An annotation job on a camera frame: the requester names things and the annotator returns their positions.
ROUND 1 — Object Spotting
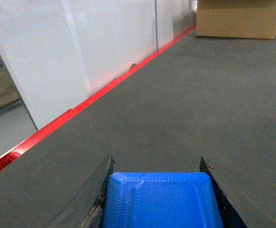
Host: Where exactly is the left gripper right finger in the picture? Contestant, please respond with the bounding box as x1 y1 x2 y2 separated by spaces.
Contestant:
199 156 266 228

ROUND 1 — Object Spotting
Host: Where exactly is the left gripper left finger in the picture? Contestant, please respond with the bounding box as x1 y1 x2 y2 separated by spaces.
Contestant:
46 153 114 228

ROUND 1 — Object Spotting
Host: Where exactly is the blue plastic part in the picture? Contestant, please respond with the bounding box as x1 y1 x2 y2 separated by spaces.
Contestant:
103 172 223 228

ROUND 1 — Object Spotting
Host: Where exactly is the large open cardboard box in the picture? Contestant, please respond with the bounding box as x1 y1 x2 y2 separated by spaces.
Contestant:
196 0 276 39

